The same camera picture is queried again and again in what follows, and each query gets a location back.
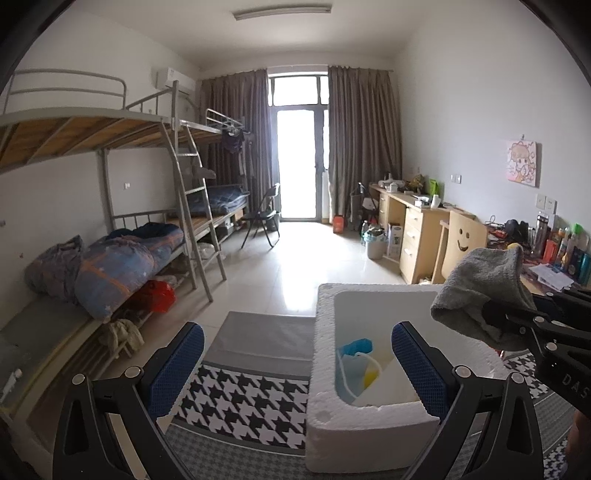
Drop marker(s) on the black folding chair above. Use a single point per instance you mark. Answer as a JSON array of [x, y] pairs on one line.
[[261, 214]]

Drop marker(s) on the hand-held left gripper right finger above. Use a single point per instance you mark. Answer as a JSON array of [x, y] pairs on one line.
[[418, 369]]

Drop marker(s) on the wall switch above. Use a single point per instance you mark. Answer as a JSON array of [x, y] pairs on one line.
[[455, 178]]

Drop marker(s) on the houndstooth tablecloth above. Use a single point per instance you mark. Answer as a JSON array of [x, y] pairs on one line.
[[244, 401]]

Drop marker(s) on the blue quilt with orange stripes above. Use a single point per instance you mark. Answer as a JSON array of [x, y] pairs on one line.
[[124, 263]]

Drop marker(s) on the dark hanging clothes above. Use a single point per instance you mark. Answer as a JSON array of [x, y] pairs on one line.
[[233, 142]]

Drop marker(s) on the white cardboard box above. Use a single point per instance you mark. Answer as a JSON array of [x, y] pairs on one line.
[[395, 241]]

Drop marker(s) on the wooden desk with patterned cover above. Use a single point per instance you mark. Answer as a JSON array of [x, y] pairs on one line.
[[549, 290]]

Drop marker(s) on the wooden chair with smiley face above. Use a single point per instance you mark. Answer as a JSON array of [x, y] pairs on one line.
[[461, 235]]

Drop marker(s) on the white bucket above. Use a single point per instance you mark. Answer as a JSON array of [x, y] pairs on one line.
[[376, 247]]

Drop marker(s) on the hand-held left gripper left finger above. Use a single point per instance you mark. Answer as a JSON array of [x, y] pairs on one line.
[[178, 369]]

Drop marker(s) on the yellowish crumpled cloth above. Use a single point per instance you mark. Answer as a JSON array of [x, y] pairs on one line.
[[120, 337]]

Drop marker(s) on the row of toiletry bottles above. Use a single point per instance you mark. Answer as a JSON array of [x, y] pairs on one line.
[[568, 249]]

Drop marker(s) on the wall socket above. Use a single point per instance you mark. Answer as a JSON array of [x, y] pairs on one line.
[[545, 203]]

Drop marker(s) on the white basin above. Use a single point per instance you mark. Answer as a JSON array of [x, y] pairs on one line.
[[206, 250]]

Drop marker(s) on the cartoon wall picture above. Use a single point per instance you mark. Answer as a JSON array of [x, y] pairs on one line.
[[522, 161]]

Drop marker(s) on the glass balcony door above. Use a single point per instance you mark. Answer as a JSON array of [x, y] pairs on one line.
[[298, 152]]

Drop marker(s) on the grey towel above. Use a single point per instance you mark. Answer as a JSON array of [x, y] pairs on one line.
[[480, 286]]

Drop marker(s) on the blue face mask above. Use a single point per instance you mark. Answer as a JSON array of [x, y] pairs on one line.
[[353, 357]]

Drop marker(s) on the dark blue checked quilt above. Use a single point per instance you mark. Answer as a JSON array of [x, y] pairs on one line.
[[219, 199]]

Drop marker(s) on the person's right forearm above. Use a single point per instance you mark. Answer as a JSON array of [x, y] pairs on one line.
[[581, 436]]

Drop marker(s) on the grey mattress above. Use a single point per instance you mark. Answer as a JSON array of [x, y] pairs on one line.
[[41, 327]]

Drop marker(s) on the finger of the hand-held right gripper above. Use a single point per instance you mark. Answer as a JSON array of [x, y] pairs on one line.
[[517, 325], [570, 304]]

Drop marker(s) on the white foam box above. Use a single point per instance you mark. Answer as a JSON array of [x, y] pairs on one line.
[[369, 438]]

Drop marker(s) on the brown curtain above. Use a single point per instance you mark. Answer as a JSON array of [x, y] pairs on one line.
[[364, 138], [235, 138]]

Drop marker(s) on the printed papers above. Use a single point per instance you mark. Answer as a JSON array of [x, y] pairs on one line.
[[551, 276]]

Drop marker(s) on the white air conditioner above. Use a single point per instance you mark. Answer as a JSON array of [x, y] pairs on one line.
[[174, 79]]

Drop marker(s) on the grey metal bunk bed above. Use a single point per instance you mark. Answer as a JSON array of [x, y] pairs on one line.
[[217, 122], [83, 124]]

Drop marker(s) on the green packet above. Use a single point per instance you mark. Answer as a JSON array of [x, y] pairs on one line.
[[432, 187]]

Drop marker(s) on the light wooden desk with drawers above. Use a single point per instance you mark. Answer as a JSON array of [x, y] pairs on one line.
[[415, 230]]

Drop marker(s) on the grey cloth on ladder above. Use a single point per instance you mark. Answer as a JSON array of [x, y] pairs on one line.
[[198, 172]]

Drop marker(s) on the orange bag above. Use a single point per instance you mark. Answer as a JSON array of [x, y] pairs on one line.
[[339, 224]]

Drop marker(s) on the brown plush toy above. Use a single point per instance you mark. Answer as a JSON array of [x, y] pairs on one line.
[[416, 182]]

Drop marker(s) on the red plastic bag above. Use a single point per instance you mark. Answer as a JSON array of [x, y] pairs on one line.
[[157, 297]]

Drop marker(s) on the patterned cloth bundle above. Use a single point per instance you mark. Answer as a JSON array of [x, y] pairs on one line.
[[53, 272]]

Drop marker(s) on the yellow item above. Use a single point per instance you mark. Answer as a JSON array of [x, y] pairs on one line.
[[513, 248]]

